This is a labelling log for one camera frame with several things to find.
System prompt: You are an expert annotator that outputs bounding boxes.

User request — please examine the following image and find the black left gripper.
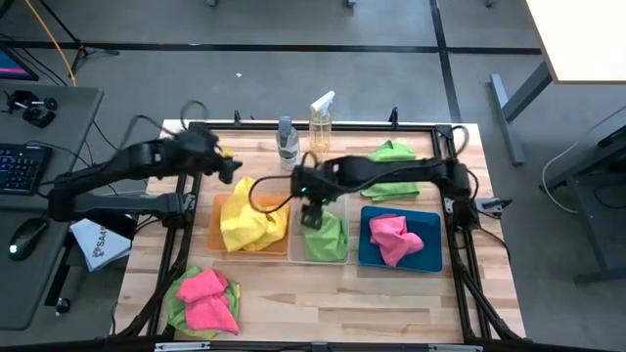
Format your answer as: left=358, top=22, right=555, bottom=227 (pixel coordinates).
left=171, top=127, right=245, bottom=186

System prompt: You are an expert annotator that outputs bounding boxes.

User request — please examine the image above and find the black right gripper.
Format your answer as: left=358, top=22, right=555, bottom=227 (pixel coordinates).
left=291, top=163, right=341, bottom=231

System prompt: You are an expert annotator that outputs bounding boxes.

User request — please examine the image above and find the green microfiber towel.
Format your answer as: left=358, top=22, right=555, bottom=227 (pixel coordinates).
left=164, top=266, right=242, bottom=339
left=360, top=140, right=425, bottom=202
left=301, top=207, right=349, bottom=263

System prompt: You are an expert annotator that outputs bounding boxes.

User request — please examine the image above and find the pink microfiber towel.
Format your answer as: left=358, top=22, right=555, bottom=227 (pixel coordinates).
left=368, top=213, right=425, bottom=268
left=184, top=291, right=241, bottom=336
left=174, top=267, right=231, bottom=305

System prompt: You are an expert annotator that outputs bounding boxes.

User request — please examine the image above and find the clear plastic basket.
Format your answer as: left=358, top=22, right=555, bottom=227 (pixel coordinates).
left=287, top=195, right=352, bottom=267

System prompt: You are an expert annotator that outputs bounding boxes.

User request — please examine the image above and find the orange plastic basket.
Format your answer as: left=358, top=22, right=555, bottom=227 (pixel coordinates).
left=205, top=193, right=291, bottom=258

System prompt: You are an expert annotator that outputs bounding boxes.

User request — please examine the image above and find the blue plastic basket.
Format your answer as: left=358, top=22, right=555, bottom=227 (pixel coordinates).
left=357, top=204, right=444, bottom=274

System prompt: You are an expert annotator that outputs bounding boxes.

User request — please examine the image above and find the black tripod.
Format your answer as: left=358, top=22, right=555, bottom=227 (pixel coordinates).
left=36, top=0, right=121, bottom=74

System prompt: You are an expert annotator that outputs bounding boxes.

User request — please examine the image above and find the black keyboard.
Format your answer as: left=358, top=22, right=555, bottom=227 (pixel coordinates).
left=0, top=143, right=53, bottom=196

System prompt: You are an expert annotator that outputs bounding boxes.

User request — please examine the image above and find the black computer mouse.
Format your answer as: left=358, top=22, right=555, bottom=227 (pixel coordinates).
left=7, top=217, right=50, bottom=262

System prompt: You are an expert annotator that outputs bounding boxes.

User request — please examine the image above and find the computer monitor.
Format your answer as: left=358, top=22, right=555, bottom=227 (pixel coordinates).
left=0, top=46, right=40, bottom=83

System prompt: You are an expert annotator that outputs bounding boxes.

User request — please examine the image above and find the grey desk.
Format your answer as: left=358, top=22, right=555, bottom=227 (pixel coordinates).
left=0, top=82, right=105, bottom=332

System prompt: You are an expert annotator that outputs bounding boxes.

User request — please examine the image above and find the white top table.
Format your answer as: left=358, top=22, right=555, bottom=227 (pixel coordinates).
left=490, top=0, right=626, bottom=167

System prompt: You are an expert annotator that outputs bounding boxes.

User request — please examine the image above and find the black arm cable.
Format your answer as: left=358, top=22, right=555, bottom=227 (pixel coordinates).
left=247, top=173, right=300, bottom=216

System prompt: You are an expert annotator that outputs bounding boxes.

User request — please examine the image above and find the black aluminium table frame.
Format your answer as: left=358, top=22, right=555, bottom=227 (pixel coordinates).
left=114, top=110, right=527, bottom=352

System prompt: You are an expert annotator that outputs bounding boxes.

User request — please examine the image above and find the grey frame clamp bracket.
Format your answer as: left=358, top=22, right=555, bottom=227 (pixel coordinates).
left=476, top=195, right=514, bottom=216

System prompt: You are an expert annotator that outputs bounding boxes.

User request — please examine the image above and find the black clamp mount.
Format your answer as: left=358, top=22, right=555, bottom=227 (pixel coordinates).
left=3, top=89, right=59, bottom=130

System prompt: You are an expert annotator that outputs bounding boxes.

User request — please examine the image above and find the yellow cable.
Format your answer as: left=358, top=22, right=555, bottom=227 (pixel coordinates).
left=22, top=0, right=78, bottom=88

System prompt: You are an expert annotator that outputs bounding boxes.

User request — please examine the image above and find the white cable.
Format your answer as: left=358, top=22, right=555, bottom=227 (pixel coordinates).
left=540, top=105, right=626, bottom=215

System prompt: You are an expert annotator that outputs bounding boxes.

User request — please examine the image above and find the dark grey desk frame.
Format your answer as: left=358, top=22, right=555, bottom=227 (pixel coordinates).
left=537, top=124, right=626, bottom=286

